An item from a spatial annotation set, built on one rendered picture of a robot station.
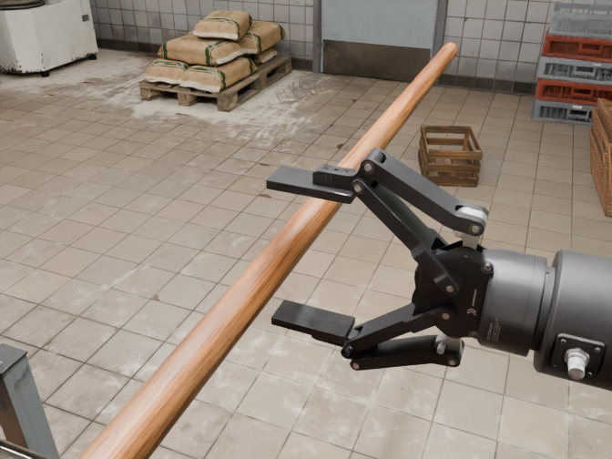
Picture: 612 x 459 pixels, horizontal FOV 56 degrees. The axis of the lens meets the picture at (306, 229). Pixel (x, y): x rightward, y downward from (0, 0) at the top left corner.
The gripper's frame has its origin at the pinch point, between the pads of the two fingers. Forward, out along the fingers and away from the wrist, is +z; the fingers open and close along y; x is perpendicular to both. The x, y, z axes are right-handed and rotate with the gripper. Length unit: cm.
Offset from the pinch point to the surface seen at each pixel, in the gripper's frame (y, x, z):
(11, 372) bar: 25.0, -2.8, 36.5
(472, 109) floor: 118, 405, 27
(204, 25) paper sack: 62, 357, 227
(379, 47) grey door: 91, 457, 116
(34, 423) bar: 35, -2, 36
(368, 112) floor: 118, 370, 98
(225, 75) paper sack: 93, 338, 201
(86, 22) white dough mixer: 82, 414, 391
